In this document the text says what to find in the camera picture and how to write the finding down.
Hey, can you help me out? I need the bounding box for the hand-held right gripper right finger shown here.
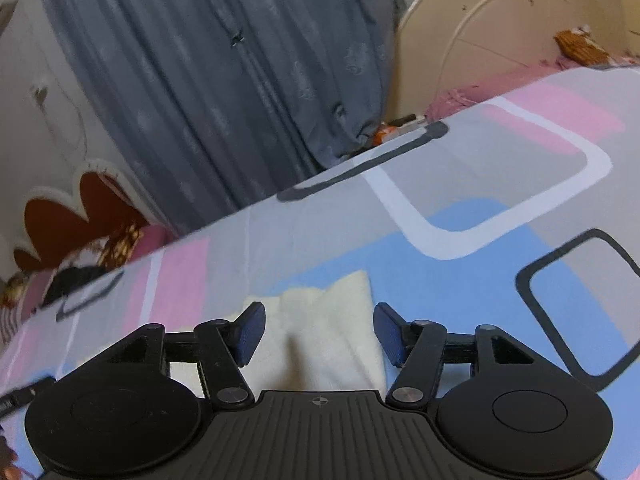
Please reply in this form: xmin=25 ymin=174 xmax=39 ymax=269
xmin=374 ymin=302 xmax=571 ymax=407

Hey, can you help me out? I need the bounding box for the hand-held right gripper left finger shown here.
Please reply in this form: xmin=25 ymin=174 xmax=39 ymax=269
xmin=65 ymin=302 xmax=266 ymax=407

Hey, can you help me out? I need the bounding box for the white knit sweater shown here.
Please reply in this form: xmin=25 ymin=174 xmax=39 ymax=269
xmin=170 ymin=270 xmax=387 ymax=402

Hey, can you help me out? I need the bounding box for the pink striped pillow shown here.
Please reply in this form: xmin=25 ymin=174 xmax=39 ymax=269
xmin=0 ymin=267 xmax=56 ymax=348

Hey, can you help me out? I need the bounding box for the black cloth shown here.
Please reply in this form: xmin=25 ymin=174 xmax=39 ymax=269
xmin=42 ymin=264 xmax=117 ymax=307

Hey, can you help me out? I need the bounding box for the brown floral pillow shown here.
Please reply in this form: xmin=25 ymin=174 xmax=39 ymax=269
xmin=0 ymin=222 xmax=151 ymax=311

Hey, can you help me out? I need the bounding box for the patterned grey pink bedsheet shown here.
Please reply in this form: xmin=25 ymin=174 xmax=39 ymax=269
xmin=0 ymin=64 xmax=640 ymax=480

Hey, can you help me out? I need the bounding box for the small orange packet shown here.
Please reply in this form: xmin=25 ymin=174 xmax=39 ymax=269
xmin=372 ymin=122 xmax=402 ymax=144

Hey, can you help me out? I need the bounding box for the black and white stick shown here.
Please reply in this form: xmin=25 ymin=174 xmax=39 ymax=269
xmin=389 ymin=113 xmax=430 ymax=129

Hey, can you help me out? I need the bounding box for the pink bed cover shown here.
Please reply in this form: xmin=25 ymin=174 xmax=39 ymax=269
xmin=425 ymin=52 xmax=640 ymax=120

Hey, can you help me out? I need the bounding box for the blue-grey curtain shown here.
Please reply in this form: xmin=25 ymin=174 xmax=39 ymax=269
xmin=32 ymin=0 xmax=407 ymax=235

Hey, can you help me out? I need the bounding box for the cream arched headboard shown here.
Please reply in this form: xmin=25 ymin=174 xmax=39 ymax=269
xmin=387 ymin=0 xmax=640 ymax=122

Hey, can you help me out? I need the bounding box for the white power cable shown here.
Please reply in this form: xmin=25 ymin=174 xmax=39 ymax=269
xmin=37 ymin=74 xmax=90 ymax=173

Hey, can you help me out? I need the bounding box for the white wall socket plug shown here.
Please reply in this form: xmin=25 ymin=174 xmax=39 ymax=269
xmin=29 ymin=77 xmax=51 ymax=107

